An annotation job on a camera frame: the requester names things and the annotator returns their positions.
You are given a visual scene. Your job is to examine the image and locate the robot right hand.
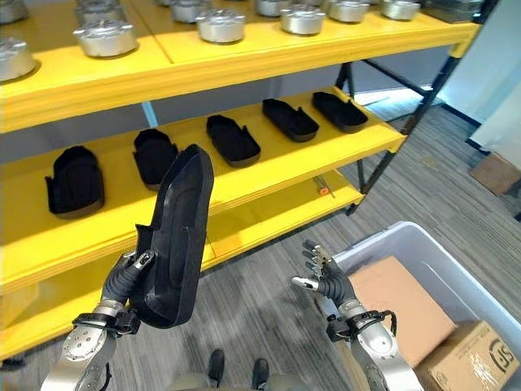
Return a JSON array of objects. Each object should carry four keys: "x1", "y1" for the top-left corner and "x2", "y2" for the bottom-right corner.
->
[{"x1": 291, "y1": 239, "x2": 360, "y2": 313}]

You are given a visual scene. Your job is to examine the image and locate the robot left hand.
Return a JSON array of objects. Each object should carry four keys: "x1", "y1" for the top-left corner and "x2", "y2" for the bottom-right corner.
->
[{"x1": 99, "y1": 248, "x2": 155, "y2": 313}]

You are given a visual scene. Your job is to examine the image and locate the black sole-shaped part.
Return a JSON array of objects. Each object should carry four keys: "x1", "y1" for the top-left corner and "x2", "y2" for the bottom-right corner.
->
[
  {"x1": 128, "y1": 143, "x2": 216, "y2": 329},
  {"x1": 312, "y1": 91, "x2": 370, "y2": 134},
  {"x1": 205, "y1": 114, "x2": 261, "y2": 169},
  {"x1": 44, "y1": 145, "x2": 106, "y2": 219},
  {"x1": 132, "y1": 129, "x2": 180, "y2": 191},
  {"x1": 261, "y1": 98, "x2": 320, "y2": 143}
]

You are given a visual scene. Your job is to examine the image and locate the yellow shelf board low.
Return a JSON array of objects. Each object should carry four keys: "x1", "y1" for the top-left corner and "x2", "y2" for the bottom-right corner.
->
[{"x1": 0, "y1": 169, "x2": 366, "y2": 362}]

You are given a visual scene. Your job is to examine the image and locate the grey plastic box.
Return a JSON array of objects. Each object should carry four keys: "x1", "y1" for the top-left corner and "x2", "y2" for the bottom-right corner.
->
[{"x1": 331, "y1": 221, "x2": 521, "y2": 391}]

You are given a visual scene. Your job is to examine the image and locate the yellow shelf board with soles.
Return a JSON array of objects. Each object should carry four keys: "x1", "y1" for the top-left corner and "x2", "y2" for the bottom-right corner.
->
[{"x1": 0, "y1": 86, "x2": 408, "y2": 297}]

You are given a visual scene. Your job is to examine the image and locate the printed cardboard box taped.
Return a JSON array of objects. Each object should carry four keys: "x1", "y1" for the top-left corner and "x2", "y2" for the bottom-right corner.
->
[{"x1": 414, "y1": 319, "x2": 521, "y2": 391}]

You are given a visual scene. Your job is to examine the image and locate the blue strip behind shelf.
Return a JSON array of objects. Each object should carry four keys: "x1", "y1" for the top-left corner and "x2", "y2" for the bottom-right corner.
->
[{"x1": 142, "y1": 101, "x2": 160, "y2": 129}]

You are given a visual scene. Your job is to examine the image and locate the small brown cardboard box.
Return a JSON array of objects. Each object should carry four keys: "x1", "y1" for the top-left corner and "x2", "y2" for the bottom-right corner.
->
[{"x1": 470, "y1": 151, "x2": 521, "y2": 197}]

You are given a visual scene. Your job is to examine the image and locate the yellow shelf board with metal parts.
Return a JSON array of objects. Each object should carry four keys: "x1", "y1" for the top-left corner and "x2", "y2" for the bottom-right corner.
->
[{"x1": 0, "y1": 0, "x2": 484, "y2": 135}]

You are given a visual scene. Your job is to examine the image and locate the plain brown cardboard sheet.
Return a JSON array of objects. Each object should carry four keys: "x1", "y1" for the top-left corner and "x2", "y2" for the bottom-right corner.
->
[{"x1": 348, "y1": 255, "x2": 458, "y2": 367}]

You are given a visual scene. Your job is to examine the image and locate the small orange-tipped tool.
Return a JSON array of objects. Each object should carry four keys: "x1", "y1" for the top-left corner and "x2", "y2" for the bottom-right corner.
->
[{"x1": 313, "y1": 175, "x2": 336, "y2": 200}]

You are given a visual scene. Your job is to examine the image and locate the robot right leg silver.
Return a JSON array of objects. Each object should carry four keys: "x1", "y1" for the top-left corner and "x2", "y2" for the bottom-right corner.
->
[{"x1": 266, "y1": 372, "x2": 311, "y2": 391}]

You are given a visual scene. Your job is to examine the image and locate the robot leg silver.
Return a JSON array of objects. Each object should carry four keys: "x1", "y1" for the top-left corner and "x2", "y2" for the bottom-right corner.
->
[
  {"x1": 170, "y1": 372, "x2": 213, "y2": 391},
  {"x1": 266, "y1": 372, "x2": 311, "y2": 391}
]

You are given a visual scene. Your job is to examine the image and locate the robot right foot dark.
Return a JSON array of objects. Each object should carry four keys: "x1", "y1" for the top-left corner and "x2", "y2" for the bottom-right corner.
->
[{"x1": 251, "y1": 358, "x2": 270, "y2": 390}]

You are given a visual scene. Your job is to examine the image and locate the robot foot dark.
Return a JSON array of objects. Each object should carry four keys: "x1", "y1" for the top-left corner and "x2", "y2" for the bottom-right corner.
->
[
  {"x1": 251, "y1": 358, "x2": 270, "y2": 390},
  {"x1": 207, "y1": 349, "x2": 226, "y2": 386}
]

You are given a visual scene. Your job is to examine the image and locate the robot left leg silver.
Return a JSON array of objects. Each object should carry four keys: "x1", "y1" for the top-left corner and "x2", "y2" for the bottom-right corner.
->
[{"x1": 170, "y1": 372, "x2": 213, "y2": 391}]

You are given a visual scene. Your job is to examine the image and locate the robot left foot dark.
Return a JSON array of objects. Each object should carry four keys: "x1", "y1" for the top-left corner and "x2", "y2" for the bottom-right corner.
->
[{"x1": 207, "y1": 349, "x2": 226, "y2": 386}]

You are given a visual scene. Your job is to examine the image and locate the silver round metal part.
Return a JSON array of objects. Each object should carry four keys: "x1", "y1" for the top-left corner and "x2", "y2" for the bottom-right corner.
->
[
  {"x1": 195, "y1": 8, "x2": 247, "y2": 45},
  {"x1": 0, "y1": 0, "x2": 29, "y2": 24},
  {"x1": 326, "y1": 0, "x2": 370, "y2": 23},
  {"x1": 255, "y1": 0, "x2": 291, "y2": 18},
  {"x1": 169, "y1": 0, "x2": 212, "y2": 24},
  {"x1": 280, "y1": 3, "x2": 326, "y2": 36},
  {"x1": 0, "y1": 37, "x2": 36, "y2": 82},
  {"x1": 72, "y1": 19, "x2": 139, "y2": 58},
  {"x1": 380, "y1": 0, "x2": 421, "y2": 21},
  {"x1": 75, "y1": 0, "x2": 125, "y2": 24}
]

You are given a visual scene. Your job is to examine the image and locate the grey flat metal tray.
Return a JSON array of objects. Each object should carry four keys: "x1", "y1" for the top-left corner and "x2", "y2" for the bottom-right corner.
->
[{"x1": 422, "y1": 0, "x2": 489, "y2": 24}]

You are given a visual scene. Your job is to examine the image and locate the black metal shelf frame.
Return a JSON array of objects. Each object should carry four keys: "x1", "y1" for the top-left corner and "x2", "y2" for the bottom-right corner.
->
[{"x1": 335, "y1": 0, "x2": 500, "y2": 217}]

